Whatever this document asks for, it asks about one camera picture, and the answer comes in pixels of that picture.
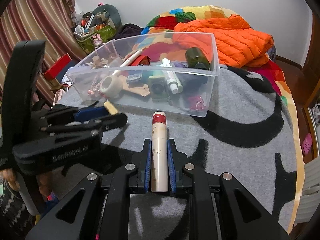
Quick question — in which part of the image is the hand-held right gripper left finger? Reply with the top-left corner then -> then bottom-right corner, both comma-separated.
25,139 -> 153,240

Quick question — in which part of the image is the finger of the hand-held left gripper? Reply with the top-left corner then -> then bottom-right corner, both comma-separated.
41,105 -> 112,125
40,113 -> 128,140

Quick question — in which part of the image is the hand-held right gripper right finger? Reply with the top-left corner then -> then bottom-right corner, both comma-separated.
167,138 -> 292,240

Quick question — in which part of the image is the beige cylinder tube red label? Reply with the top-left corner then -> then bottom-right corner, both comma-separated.
150,111 -> 168,192

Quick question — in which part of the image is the small yellow box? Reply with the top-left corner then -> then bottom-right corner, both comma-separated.
104,101 -> 118,115

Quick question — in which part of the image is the braided rope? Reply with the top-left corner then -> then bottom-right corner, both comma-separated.
87,76 -> 103,97

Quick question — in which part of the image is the white bandage roll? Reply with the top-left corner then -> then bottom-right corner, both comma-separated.
100,75 -> 123,98

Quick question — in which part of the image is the small blue box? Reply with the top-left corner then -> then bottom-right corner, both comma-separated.
126,70 -> 143,84

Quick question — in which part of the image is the clear plastic bin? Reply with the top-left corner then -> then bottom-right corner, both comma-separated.
65,32 -> 220,118

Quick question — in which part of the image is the square flower-pattern glass box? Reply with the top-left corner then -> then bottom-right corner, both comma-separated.
147,76 -> 168,100

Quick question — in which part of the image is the beige squeeze tube white cap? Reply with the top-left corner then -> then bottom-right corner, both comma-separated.
110,47 -> 147,79

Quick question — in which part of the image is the light green tube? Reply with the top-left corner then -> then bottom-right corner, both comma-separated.
164,69 -> 184,94

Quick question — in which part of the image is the person's left forearm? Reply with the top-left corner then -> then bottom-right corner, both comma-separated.
0,187 -> 34,240

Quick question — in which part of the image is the person's left hand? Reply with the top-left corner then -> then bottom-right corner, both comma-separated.
0,168 -> 53,197

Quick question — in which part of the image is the pink bag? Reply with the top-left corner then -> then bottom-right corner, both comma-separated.
53,89 -> 66,105

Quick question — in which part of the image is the red box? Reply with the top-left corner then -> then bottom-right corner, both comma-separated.
43,54 -> 72,80

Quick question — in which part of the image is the brown paper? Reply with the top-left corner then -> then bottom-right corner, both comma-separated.
122,84 -> 152,97

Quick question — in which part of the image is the red toy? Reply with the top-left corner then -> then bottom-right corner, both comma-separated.
187,94 -> 207,112

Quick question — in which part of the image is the grey and black blanket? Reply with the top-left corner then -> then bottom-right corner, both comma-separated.
32,67 -> 305,240

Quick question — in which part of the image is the striped curtain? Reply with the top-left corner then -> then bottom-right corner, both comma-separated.
0,0 -> 83,98

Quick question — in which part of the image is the green storage bag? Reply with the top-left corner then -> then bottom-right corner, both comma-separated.
75,21 -> 118,54

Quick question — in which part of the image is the red packet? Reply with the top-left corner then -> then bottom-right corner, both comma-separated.
130,54 -> 152,67

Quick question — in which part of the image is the dark cloth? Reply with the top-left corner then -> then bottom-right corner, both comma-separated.
116,24 -> 144,40

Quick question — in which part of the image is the dark green bottle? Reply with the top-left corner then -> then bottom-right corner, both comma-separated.
185,47 -> 211,70

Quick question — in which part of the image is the colourful patterned blanket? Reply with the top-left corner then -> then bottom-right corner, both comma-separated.
140,4 -> 305,233

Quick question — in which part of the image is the pink shoe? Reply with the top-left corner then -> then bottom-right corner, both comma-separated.
301,133 -> 313,155

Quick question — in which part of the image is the orange down jacket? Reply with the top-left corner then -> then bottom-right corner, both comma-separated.
172,14 -> 274,68

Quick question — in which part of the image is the white slatted furniture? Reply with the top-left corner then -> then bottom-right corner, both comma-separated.
295,159 -> 320,223

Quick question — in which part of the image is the white shoe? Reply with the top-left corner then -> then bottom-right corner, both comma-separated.
311,102 -> 320,125

